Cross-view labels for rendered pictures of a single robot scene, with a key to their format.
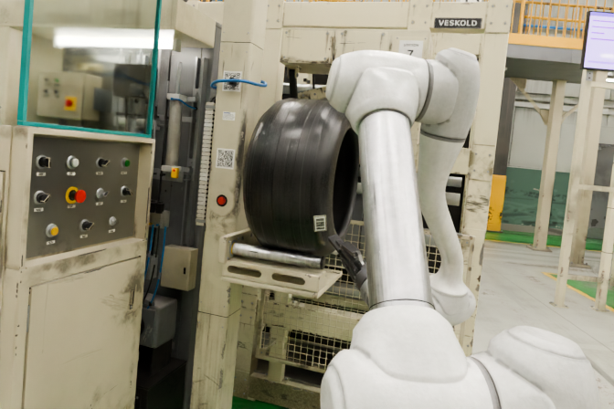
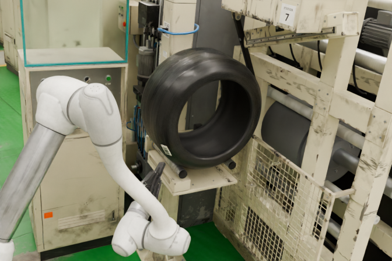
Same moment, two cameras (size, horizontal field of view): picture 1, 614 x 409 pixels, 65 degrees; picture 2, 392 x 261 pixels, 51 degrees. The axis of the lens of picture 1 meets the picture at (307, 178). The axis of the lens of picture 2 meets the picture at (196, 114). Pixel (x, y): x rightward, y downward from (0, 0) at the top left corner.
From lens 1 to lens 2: 1.53 m
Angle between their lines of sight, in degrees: 47
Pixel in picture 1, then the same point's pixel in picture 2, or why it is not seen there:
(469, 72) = (84, 106)
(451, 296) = (151, 236)
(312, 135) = (163, 89)
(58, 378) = (61, 185)
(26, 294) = not seen: hidden behind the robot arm
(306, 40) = not seen: outside the picture
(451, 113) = (86, 129)
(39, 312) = not seen: hidden behind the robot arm
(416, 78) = (60, 104)
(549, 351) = not seen: outside the picture
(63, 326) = (61, 162)
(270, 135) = (150, 81)
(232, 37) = not seen: outside the picture
